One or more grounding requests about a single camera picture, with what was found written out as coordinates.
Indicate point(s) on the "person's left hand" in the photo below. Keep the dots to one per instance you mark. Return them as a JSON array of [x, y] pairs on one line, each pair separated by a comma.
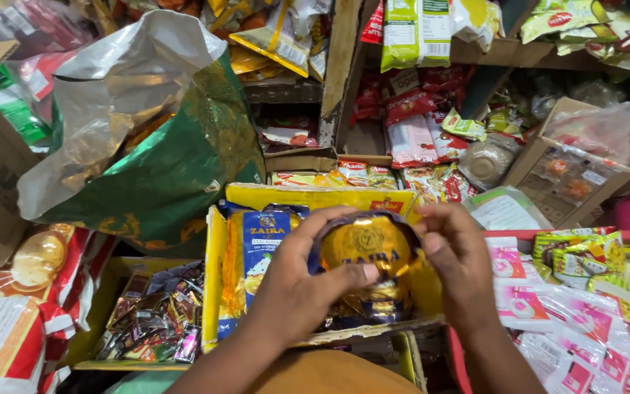
[[293, 284]]

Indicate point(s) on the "person's right hand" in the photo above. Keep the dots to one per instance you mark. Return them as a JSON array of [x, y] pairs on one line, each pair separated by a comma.
[[468, 268]]

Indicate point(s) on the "flat blue gold rice packet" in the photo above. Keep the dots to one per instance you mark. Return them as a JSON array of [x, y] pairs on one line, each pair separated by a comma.
[[260, 241]]

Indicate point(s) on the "white green-edged packet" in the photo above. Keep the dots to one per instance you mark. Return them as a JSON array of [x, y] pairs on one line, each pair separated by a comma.
[[503, 210]]

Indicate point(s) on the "yellow cardboard carton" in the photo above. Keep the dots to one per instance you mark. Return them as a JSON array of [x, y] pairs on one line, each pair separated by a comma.
[[320, 197]]

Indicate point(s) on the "person's orange garment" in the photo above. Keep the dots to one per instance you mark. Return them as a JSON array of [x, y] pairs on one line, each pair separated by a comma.
[[337, 375]]

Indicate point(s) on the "heap of pink white sachets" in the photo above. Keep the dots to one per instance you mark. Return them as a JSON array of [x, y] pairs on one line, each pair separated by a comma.
[[555, 323]]

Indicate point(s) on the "round clear papad packet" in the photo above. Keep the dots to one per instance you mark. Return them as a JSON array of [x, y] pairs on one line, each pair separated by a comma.
[[484, 161]]

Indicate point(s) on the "heap of green yellow sachets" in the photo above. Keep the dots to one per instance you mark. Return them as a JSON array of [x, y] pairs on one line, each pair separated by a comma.
[[594, 257]]

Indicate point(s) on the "row of small spice packets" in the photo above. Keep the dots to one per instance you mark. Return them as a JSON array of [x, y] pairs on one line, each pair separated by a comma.
[[364, 176]]

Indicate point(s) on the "cardboard box with plastic bags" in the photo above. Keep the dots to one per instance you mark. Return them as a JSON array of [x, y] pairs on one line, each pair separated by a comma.
[[572, 175]]

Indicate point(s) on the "tray of dark candy wrappers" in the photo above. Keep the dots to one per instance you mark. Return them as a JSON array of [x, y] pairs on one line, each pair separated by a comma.
[[156, 317]]

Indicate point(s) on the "heap of red pink packets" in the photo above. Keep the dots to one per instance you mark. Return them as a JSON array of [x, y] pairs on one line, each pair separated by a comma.
[[413, 126]]

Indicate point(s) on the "large green silver-lined sack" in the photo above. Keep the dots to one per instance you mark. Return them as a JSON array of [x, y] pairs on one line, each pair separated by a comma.
[[173, 175]]

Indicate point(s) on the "shelf with yellow packets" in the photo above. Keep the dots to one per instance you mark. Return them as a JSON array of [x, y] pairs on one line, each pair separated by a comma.
[[282, 60]]

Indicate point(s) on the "green white snack packet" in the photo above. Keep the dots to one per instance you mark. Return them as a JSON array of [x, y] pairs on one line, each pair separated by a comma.
[[414, 33]]

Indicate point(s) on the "wooden shelf with snack packets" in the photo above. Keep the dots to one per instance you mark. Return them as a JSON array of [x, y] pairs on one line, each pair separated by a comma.
[[566, 33]]

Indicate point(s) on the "heap of red white packets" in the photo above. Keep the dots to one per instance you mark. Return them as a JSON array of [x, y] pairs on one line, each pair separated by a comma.
[[14, 312]]

